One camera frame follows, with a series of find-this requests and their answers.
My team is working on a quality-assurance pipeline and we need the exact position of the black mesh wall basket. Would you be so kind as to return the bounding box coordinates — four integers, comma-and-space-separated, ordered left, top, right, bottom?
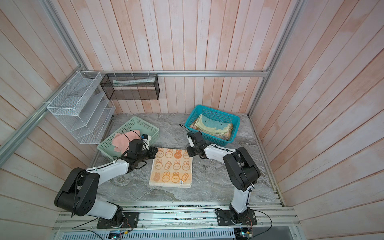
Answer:
101, 73, 160, 101

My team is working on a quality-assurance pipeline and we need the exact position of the pink orange patterned towel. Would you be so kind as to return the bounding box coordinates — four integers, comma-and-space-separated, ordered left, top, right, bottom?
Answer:
149, 148, 193, 188

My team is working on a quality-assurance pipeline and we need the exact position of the light green plastic basket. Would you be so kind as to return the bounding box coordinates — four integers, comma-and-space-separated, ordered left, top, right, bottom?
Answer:
97, 117, 160, 160

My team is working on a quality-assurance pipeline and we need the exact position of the green yellow striped towel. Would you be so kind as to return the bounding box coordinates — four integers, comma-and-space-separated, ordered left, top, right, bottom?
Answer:
195, 114, 230, 133

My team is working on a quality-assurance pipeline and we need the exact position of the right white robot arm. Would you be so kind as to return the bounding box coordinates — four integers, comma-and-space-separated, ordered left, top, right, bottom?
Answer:
187, 132, 261, 215

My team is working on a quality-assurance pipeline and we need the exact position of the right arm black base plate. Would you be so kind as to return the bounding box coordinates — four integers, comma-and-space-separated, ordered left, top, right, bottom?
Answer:
214, 209, 258, 226

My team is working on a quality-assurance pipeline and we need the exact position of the orange paw print towel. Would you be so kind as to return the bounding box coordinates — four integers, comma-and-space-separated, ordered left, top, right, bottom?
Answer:
190, 121, 233, 141

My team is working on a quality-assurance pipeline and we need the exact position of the plain pink towel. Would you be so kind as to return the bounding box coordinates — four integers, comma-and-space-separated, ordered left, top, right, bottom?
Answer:
112, 130, 141, 154

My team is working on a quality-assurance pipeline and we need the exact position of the white wire mesh shelf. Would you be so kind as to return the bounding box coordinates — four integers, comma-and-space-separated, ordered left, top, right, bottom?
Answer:
48, 71, 116, 145

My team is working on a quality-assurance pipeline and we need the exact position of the aluminium mounting rail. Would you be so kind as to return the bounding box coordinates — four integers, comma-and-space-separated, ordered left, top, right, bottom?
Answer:
50, 200, 306, 240

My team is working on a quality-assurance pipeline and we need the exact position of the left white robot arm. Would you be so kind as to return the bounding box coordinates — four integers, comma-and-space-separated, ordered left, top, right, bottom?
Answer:
54, 139, 158, 228

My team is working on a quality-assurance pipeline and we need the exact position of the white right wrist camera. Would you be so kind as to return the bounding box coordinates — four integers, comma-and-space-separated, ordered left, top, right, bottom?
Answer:
187, 133, 194, 147

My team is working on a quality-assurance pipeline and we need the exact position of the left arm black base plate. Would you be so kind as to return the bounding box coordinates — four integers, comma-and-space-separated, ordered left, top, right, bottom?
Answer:
97, 212, 140, 229

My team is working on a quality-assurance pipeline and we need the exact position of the teal plastic basket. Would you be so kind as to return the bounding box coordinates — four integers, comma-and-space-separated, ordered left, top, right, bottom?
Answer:
185, 105, 240, 147

